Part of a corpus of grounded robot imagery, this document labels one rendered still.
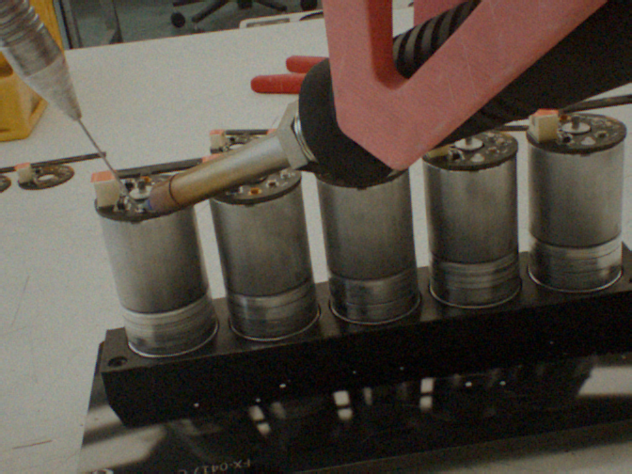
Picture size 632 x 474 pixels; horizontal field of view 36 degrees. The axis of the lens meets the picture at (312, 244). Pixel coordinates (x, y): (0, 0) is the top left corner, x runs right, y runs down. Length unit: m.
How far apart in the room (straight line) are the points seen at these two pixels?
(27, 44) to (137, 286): 0.07
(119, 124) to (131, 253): 0.26
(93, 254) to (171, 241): 0.13
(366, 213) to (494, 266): 0.04
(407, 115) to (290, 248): 0.10
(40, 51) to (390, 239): 0.10
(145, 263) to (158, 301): 0.01
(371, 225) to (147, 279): 0.06
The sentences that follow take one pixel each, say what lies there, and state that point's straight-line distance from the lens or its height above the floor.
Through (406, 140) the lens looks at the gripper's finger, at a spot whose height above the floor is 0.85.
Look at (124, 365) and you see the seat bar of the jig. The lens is 0.26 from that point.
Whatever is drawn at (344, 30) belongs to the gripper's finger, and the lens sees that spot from 0.15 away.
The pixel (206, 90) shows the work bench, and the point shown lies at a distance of 0.53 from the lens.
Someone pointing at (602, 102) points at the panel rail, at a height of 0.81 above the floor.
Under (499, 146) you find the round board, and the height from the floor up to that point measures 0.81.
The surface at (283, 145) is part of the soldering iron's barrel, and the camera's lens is 0.19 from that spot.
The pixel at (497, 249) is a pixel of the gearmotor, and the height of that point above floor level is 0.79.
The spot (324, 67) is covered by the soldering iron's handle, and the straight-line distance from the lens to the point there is 0.18.
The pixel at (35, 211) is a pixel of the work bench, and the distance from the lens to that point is 0.42.
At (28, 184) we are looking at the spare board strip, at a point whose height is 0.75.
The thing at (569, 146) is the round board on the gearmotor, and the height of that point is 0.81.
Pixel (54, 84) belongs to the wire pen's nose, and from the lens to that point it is 0.22.
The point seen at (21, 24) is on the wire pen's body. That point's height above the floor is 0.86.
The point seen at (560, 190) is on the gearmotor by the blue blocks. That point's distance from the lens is 0.25.
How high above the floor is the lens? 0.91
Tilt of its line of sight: 27 degrees down
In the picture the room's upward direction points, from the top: 7 degrees counter-clockwise
